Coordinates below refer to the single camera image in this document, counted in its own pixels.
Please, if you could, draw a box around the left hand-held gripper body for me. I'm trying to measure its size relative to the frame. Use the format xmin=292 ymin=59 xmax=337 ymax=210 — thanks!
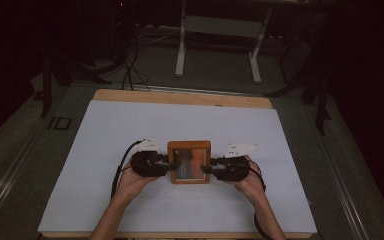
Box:
xmin=130 ymin=137 xmax=170 ymax=178

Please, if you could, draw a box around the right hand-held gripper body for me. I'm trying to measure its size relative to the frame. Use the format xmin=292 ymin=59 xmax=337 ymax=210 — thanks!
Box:
xmin=213 ymin=142 xmax=260 ymax=183

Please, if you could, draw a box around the person's left hand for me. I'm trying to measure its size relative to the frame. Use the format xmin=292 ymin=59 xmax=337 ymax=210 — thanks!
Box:
xmin=115 ymin=162 xmax=162 ymax=205

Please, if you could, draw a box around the person's right hand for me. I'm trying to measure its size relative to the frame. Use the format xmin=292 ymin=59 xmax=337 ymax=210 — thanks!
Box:
xmin=233 ymin=154 xmax=268 ymax=208

